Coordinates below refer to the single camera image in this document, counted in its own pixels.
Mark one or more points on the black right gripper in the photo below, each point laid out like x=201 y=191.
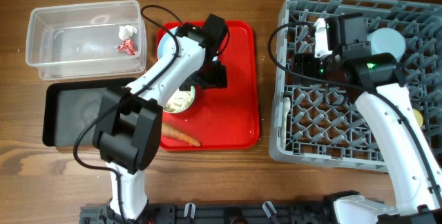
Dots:
x=305 y=70

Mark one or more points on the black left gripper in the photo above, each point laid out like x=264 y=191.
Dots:
x=210 y=79

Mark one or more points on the green bowl with food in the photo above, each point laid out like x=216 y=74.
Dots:
x=180 y=101

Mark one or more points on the white plastic spoon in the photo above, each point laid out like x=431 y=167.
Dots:
x=286 y=106

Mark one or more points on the light blue plate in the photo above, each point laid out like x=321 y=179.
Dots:
x=166 y=46

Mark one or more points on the orange carrot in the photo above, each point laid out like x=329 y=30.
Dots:
x=174 y=133

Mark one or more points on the light blue bowl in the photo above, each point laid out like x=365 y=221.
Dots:
x=387 y=40

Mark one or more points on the red snack wrapper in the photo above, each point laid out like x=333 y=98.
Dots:
x=127 y=47

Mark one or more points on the white paper tissue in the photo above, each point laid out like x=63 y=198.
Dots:
x=126 y=32

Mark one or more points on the yellow plastic cup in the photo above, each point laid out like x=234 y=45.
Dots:
x=419 y=117

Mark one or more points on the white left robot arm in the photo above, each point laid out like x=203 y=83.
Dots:
x=129 y=123

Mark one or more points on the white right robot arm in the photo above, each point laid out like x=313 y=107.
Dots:
x=366 y=64

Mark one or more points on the grey dishwasher rack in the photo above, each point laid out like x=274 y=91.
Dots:
x=323 y=128

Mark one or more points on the red plastic tray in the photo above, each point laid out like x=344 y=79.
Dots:
x=226 y=118

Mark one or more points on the clear plastic bin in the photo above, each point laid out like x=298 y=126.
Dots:
x=81 y=40

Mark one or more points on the black tray bin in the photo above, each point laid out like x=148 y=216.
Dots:
x=70 y=106

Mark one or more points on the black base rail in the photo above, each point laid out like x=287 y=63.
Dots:
x=299 y=212

